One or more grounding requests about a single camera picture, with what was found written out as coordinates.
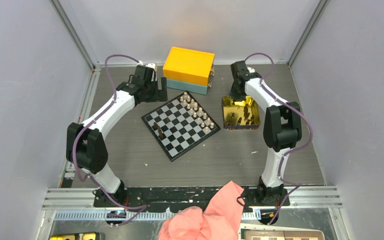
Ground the wooden chess board box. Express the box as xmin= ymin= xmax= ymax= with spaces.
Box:
xmin=243 ymin=230 xmax=325 ymax=240

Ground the gold tin at bottom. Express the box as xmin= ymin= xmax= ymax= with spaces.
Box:
xmin=49 ymin=231 xmax=104 ymax=240

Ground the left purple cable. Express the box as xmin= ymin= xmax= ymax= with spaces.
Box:
xmin=71 ymin=54 xmax=148 ymax=228

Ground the yellow and teal box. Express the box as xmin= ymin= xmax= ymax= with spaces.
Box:
xmin=162 ymin=46 xmax=215 ymax=95

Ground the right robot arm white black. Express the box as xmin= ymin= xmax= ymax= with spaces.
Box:
xmin=229 ymin=60 xmax=302 ymax=206

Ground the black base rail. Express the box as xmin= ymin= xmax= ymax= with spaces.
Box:
xmin=92 ymin=185 xmax=290 ymax=213

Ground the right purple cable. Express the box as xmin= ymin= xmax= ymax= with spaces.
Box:
xmin=243 ymin=52 xmax=314 ymax=226

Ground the pink cloth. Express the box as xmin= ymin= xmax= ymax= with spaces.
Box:
xmin=158 ymin=181 xmax=244 ymax=240

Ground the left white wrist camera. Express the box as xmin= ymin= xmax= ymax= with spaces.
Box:
xmin=136 ymin=61 xmax=158 ymax=82

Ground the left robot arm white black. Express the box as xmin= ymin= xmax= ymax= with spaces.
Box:
xmin=66 ymin=63 xmax=167 ymax=207

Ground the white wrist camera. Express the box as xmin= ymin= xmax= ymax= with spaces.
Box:
xmin=136 ymin=61 xmax=158 ymax=82
xmin=247 ymin=67 xmax=256 ymax=74

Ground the black white chess board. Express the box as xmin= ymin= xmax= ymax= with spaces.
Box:
xmin=141 ymin=91 xmax=221 ymax=162

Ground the purple cable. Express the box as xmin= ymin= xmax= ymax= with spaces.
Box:
xmin=243 ymin=52 xmax=314 ymax=226
xmin=71 ymin=54 xmax=148 ymax=228

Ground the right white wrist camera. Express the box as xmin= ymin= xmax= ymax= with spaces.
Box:
xmin=247 ymin=67 xmax=256 ymax=74

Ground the gold tin tray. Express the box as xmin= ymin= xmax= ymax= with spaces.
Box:
xmin=222 ymin=96 xmax=261 ymax=130

